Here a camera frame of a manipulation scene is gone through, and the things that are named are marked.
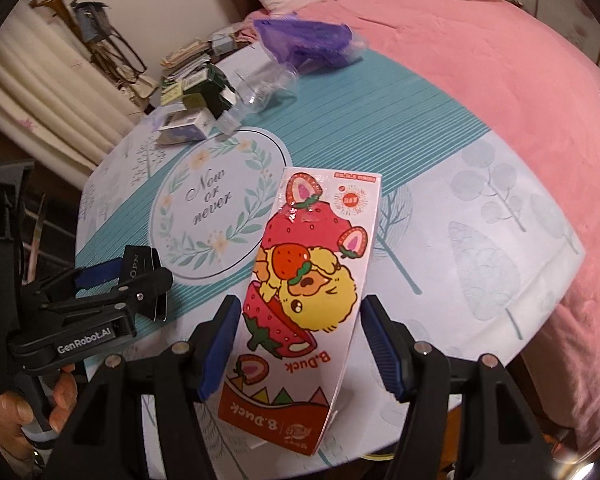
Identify pink bed blanket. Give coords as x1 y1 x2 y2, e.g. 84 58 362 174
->
245 0 600 461

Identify stack of papers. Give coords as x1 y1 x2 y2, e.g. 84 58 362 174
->
160 35 217 80

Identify strawberry duck print carton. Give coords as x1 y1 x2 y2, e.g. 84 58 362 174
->
217 165 384 458

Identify blue grey hanging bag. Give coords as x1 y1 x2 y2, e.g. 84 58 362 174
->
74 2 112 44

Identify purple plastic bag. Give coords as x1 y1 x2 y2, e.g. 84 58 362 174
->
254 17 368 72

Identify white and purple small box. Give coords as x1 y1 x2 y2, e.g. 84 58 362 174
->
157 109 216 146

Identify person's left hand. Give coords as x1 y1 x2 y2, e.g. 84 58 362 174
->
0 365 80 462

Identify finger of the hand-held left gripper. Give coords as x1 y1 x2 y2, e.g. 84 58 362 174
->
42 267 175 322
24 259 128 307

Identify dark green box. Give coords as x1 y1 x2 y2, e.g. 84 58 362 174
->
182 64 237 117

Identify wooden coat rack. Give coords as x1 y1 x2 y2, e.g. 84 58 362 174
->
30 0 149 87

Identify round table with printed cloth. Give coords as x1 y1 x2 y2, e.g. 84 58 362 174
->
74 42 587 480

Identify clear plastic bottle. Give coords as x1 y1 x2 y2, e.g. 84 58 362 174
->
219 67 301 133

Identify white curtain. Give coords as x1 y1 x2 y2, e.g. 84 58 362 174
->
0 7 137 173

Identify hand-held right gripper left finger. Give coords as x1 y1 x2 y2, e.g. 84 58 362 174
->
42 295 243 480

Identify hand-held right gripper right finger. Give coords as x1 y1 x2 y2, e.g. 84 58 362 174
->
361 295 561 480

